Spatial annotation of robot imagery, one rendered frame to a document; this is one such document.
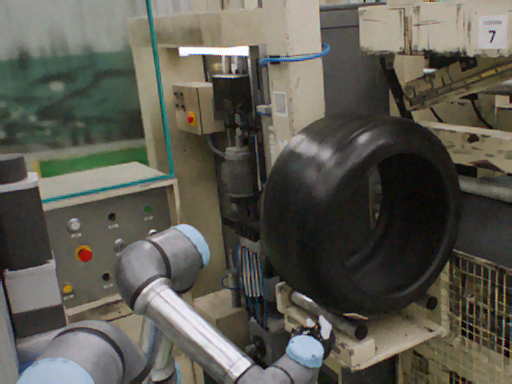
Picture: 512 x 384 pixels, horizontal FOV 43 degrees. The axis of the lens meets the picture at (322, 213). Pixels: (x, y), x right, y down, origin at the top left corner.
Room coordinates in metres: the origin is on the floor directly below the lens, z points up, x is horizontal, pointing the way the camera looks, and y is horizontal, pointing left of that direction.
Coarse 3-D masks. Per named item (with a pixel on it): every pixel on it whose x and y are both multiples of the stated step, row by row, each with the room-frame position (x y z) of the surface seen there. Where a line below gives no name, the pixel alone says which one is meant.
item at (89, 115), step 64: (0, 0) 1.89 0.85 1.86; (64, 0) 1.98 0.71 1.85; (128, 0) 2.09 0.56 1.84; (0, 64) 1.87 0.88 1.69; (64, 64) 1.96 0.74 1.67; (128, 64) 2.07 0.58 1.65; (0, 128) 1.85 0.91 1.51; (64, 128) 1.95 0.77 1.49; (128, 128) 2.06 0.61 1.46; (64, 192) 1.93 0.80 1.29
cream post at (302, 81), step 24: (264, 0) 2.05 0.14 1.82; (288, 0) 1.97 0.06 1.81; (312, 0) 2.02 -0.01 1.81; (264, 24) 2.06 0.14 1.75; (288, 24) 1.96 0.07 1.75; (312, 24) 2.01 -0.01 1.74; (288, 48) 1.96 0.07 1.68; (312, 48) 2.01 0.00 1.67; (288, 72) 1.96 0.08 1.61; (312, 72) 2.01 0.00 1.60; (288, 96) 1.97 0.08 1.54; (312, 96) 2.00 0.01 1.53; (288, 120) 1.98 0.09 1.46; (312, 120) 2.00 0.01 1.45
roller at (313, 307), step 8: (296, 296) 1.87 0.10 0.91; (304, 296) 1.84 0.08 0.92; (304, 304) 1.82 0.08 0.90; (312, 304) 1.80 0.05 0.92; (312, 312) 1.79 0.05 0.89; (320, 312) 1.75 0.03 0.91; (328, 312) 1.73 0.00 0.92; (328, 320) 1.72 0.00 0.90; (336, 320) 1.69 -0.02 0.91; (344, 320) 1.67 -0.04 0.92; (352, 320) 1.66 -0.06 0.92; (344, 328) 1.65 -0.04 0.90; (352, 328) 1.63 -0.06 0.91; (360, 328) 1.62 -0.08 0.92; (352, 336) 1.63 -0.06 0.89; (360, 336) 1.62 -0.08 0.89
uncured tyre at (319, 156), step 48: (288, 144) 1.80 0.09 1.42; (336, 144) 1.65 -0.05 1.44; (384, 144) 1.67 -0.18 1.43; (432, 144) 1.77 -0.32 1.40; (288, 192) 1.65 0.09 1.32; (336, 192) 1.58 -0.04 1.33; (384, 192) 2.06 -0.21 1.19; (432, 192) 1.97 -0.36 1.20; (288, 240) 1.61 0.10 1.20; (336, 240) 1.57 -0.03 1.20; (384, 240) 2.03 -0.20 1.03; (432, 240) 1.92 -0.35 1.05; (336, 288) 1.57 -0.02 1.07; (384, 288) 1.87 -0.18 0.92
